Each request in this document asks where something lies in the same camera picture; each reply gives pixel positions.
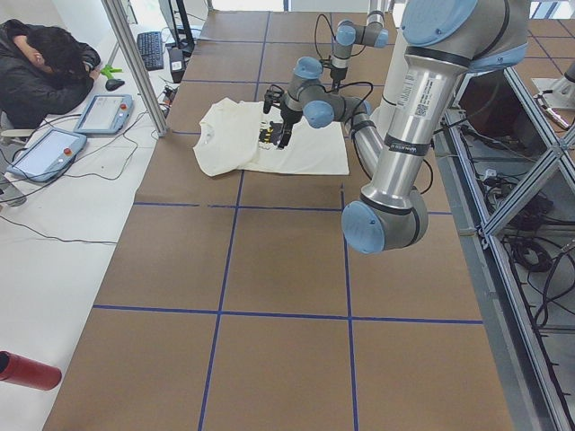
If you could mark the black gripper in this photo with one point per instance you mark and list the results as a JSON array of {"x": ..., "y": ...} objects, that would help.
[
  {"x": 335, "y": 74},
  {"x": 286, "y": 117}
]

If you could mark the cream long-sleeve cat shirt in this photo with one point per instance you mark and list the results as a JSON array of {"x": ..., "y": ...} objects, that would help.
[{"x": 240, "y": 136}]

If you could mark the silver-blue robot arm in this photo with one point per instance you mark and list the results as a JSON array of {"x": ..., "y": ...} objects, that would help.
[
  {"x": 439, "y": 42},
  {"x": 373, "y": 34}
]

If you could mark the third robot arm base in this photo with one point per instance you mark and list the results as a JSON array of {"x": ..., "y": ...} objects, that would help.
[{"x": 556, "y": 94}]

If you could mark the black power adapter brick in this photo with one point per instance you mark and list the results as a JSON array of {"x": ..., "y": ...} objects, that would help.
[{"x": 176, "y": 64}]

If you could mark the black computer keyboard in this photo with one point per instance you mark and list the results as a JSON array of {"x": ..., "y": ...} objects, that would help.
[{"x": 151, "y": 49}]

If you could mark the black computer mouse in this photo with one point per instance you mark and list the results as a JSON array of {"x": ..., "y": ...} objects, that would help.
[{"x": 113, "y": 84}]

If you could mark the upper blue teach pendant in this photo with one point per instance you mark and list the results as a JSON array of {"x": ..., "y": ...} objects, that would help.
[{"x": 105, "y": 114}]

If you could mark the blue teach pendant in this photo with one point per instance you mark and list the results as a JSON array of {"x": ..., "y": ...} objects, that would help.
[
  {"x": 49, "y": 156},
  {"x": 105, "y": 114}
]

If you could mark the lower blue teach pendant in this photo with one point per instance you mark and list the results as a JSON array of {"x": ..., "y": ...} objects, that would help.
[{"x": 49, "y": 156}]

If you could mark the seated person in black jacket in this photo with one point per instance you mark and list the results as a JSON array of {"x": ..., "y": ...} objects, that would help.
[{"x": 44, "y": 71}]

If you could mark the red cylindrical bottle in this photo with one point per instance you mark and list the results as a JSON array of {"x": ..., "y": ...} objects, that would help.
[{"x": 26, "y": 372}]

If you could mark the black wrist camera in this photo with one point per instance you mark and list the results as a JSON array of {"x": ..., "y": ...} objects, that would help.
[{"x": 272, "y": 98}]

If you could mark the white central mounting post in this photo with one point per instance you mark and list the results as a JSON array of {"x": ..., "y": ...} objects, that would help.
[{"x": 382, "y": 116}]

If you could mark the aluminium frame post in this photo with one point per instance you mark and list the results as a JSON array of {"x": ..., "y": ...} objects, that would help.
[{"x": 119, "y": 24}]

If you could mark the green-handled stick tool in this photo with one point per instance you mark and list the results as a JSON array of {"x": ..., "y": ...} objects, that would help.
[{"x": 109, "y": 71}]

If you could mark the aluminium lattice frame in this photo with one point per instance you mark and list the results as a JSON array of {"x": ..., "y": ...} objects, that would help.
[{"x": 509, "y": 177}]

